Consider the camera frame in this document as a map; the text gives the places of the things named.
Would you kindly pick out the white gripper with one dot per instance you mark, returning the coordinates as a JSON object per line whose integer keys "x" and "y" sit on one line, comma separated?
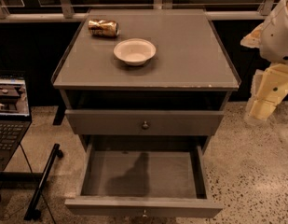
{"x": 278, "y": 37}

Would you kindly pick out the grey drawer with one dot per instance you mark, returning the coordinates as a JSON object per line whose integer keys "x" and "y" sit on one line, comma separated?
{"x": 121, "y": 181}
{"x": 144, "y": 122}

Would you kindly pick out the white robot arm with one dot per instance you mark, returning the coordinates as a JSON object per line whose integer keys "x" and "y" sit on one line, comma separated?
{"x": 273, "y": 47}

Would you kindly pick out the grey drawer cabinet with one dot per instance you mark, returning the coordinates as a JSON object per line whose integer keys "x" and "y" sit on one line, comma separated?
{"x": 189, "y": 72}

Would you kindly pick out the grey top drawer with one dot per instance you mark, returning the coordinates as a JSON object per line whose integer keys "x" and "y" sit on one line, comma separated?
{"x": 144, "y": 122}

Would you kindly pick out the white paper bowl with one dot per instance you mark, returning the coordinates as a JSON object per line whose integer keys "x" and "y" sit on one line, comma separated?
{"x": 135, "y": 51}

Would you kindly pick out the crushed gold drink can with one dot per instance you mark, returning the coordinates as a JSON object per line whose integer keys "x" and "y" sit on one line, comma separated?
{"x": 103, "y": 28}

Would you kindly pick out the black laptop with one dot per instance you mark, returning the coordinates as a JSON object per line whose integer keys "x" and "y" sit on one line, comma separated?
{"x": 15, "y": 115}

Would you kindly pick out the black laptop stand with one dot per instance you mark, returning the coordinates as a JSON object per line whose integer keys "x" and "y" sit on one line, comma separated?
{"x": 32, "y": 180}

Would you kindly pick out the metal railing frame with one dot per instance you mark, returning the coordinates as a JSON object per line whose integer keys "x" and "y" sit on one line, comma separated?
{"x": 69, "y": 3}

